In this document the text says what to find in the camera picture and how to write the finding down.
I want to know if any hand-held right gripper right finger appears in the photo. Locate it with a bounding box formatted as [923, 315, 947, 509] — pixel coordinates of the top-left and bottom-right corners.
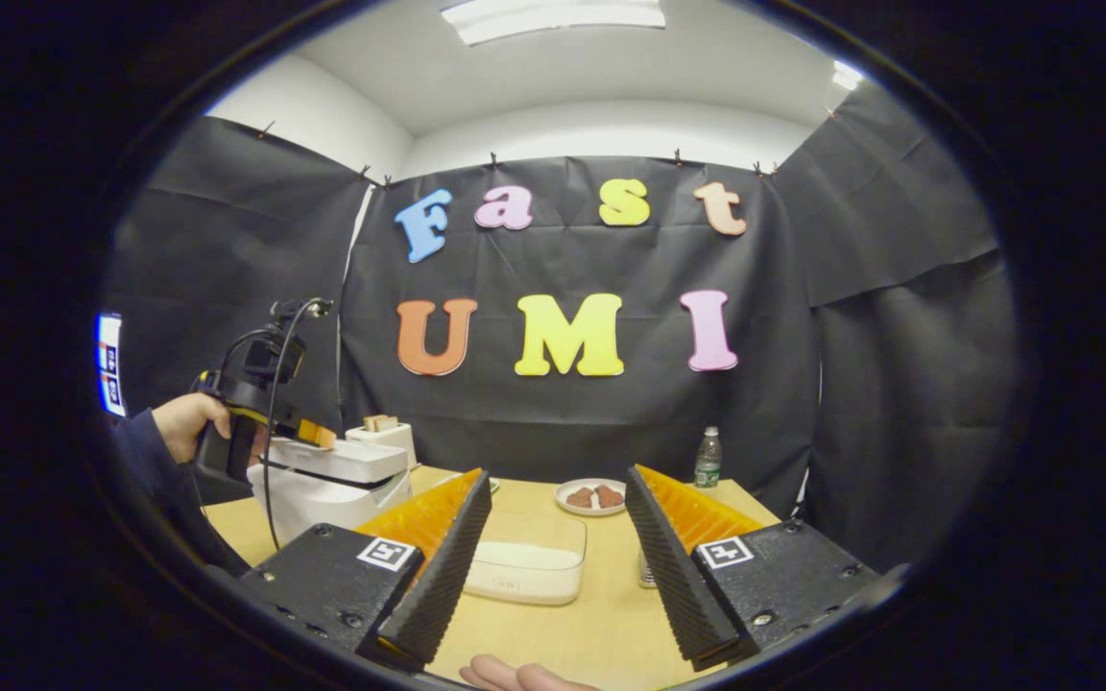
[624, 465, 885, 673]

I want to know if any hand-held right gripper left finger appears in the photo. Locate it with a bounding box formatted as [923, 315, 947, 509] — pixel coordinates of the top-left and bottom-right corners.
[241, 468, 493, 673]

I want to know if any white rice cooker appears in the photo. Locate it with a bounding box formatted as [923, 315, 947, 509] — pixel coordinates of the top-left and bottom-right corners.
[248, 437, 413, 548]

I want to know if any white rice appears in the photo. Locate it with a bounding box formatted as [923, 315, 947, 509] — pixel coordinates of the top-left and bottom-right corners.
[465, 540, 583, 604]

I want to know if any white toaster with bread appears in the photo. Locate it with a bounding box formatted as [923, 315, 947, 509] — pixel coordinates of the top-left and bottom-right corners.
[346, 415, 418, 471]

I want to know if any clear plastic container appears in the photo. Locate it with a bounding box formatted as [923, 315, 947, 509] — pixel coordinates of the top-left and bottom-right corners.
[462, 509, 589, 607]

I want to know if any white round plate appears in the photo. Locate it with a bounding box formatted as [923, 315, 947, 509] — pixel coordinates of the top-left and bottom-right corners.
[555, 478, 627, 517]

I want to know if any clear plastic water bottle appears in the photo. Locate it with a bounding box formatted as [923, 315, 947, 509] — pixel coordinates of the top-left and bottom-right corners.
[693, 426, 723, 490]

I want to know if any computer monitor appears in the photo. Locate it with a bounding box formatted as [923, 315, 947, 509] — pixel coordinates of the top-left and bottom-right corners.
[97, 313, 127, 418]

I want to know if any long ceiling light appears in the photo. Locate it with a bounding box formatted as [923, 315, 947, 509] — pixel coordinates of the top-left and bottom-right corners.
[441, 0, 667, 47]

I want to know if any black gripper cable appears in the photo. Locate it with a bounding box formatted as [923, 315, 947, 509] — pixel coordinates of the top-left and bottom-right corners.
[217, 299, 333, 550]

